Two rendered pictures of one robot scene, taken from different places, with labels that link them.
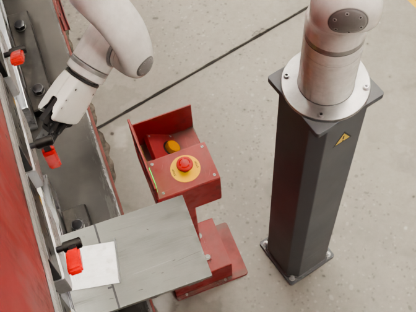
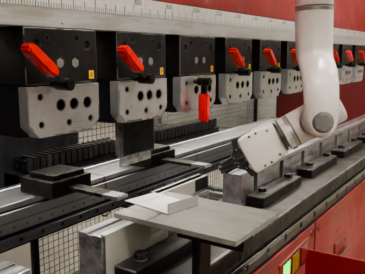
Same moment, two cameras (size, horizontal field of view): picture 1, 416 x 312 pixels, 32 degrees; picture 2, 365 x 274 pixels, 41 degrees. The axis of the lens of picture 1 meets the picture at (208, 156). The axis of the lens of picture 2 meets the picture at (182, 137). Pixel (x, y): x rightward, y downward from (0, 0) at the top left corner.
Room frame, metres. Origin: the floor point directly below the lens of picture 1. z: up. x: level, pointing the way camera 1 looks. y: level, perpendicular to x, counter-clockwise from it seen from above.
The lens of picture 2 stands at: (-0.11, -0.50, 1.30)
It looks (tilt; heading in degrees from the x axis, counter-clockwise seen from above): 10 degrees down; 48
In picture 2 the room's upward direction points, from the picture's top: straight up
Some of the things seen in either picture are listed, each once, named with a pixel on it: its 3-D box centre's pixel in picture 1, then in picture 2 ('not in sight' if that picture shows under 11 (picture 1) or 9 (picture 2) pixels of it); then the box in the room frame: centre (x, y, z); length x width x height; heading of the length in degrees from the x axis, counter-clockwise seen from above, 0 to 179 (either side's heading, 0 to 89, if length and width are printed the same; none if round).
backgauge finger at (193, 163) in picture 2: not in sight; (169, 157); (0.77, 0.55, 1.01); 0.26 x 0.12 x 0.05; 105
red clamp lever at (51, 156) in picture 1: (46, 153); (202, 99); (0.64, 0.28, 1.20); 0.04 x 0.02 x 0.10; 105
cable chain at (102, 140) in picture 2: not in sight; (73, 153); (0.57, 0.75, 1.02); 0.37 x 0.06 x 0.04; 15
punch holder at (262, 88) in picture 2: not in sight; (258, 68); (1.03, 0.45, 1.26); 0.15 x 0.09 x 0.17; 15
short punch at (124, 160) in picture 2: not in sight; (135, 139); (0.47, 0.31, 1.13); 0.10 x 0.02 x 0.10; 15
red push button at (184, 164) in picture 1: (184, 166); not in sight; (0.80, 0.06, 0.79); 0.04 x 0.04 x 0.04
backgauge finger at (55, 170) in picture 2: not in sight; (79, 184); (0.43, 0.46, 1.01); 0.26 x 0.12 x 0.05; 105
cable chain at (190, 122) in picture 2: not in sight; (181, 128); (1.12, 0.89, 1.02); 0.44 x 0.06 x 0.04; 15
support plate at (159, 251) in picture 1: (132, 257); (196, 215); (0.51, 0.16, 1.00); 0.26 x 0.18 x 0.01; 105
